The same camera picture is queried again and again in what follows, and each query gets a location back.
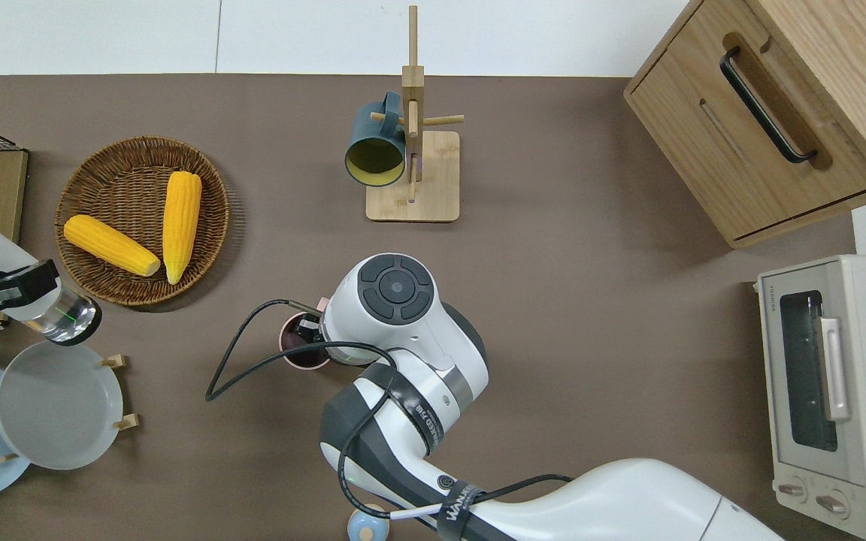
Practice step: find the wooden plate rack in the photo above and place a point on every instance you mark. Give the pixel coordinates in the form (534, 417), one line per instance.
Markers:
(128, 422)

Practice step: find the grey plate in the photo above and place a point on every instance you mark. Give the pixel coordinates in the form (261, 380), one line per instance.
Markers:
(57, 409)

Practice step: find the wooden drawer cabinet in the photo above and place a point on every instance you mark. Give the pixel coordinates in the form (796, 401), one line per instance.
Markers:
(816, 98)

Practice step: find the yellow corn cob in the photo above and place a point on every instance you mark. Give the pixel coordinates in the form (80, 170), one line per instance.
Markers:
(181, 225)
(110, 244)

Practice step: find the brown wicker basket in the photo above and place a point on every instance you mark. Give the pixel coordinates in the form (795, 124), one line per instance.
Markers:
(125, 173)

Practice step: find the brown table mat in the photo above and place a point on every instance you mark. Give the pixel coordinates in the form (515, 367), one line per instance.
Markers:
(591, 300)

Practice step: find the pink mug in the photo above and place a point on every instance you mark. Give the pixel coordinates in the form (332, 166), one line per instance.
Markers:
(304, 359)

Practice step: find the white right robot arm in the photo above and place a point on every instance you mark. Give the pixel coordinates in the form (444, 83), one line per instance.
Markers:
(591, 503)

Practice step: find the dark blue mug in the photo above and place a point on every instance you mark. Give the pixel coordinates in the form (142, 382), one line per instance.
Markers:
(376, 150)

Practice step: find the wooden mug rack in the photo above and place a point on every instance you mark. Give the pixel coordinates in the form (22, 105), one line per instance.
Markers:
(433, 188)

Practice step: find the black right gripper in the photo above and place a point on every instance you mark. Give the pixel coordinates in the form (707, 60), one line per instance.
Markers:
(305, 328)

